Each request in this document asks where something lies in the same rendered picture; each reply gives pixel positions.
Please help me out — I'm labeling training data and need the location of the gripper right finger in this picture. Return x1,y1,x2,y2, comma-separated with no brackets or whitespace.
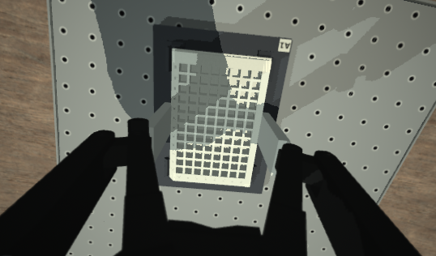
258,112,421,256

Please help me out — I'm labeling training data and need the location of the grey perforated base plate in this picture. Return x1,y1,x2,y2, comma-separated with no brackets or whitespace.
46,0,436,256

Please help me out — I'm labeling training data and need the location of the dark grey rectangular frame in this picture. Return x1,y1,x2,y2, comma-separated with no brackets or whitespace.
153,24,293,194

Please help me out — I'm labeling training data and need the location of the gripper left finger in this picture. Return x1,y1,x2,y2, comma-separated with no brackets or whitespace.
0,102,177,256

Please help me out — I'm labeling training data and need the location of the white well plate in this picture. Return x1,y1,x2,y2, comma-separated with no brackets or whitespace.
169,48,271,187

